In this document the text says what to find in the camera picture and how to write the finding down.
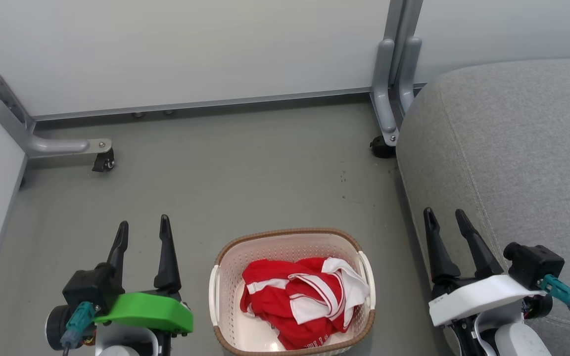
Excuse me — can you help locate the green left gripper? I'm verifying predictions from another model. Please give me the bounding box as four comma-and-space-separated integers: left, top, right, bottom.
45, 215, 194, 353

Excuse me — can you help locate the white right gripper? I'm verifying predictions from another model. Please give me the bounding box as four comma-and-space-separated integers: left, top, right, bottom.
424, 208, 554, 327

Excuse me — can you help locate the red and white garment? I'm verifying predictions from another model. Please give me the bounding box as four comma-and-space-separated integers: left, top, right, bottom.
239, 256, 371, 351

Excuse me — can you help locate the grey fabric sofa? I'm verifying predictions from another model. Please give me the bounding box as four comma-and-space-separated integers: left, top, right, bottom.
396, 57, 570, 356

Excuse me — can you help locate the black caster wheel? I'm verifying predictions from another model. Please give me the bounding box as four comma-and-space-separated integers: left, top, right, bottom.
92, 150, 116, 173
369, 135, 397, 159

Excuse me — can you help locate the grey partition support leg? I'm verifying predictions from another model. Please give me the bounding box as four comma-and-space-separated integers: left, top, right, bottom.
398, 36, 423, 115
0, 98, 113, 160
371, 39, 400, 147

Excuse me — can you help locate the white perforated laundry basket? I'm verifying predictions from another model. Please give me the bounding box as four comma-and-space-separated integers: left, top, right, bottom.
208, 227, 377, 356

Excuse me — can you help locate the left black cable teal plug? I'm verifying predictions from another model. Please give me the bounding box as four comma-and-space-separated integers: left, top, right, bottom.
60, 302, 96, 356

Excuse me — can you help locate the black cable teal plug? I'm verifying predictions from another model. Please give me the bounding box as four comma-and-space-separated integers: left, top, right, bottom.
60, 302, 96, 356
537, 274, 570, 338

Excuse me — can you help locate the right black cable teal plug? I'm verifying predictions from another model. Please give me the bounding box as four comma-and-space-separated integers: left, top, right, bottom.
537, 274, 570, 338

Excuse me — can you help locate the grey metal partition post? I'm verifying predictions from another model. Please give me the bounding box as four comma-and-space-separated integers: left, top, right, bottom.
383, 0, 424, 86

